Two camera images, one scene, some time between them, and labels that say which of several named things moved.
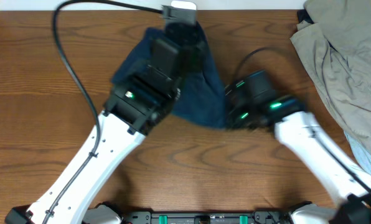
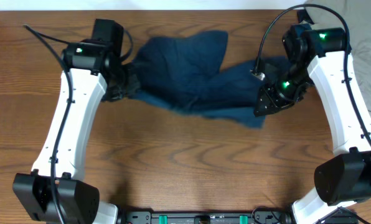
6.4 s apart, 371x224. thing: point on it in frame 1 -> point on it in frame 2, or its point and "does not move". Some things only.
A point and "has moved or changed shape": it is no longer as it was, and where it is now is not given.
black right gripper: (232, 104) -> (269, 99)
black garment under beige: (302, 15) does not move
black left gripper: (185, 34) -> (123, 84)
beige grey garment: (344, 46) does not move
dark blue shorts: (201, 99) has moved or changed shape
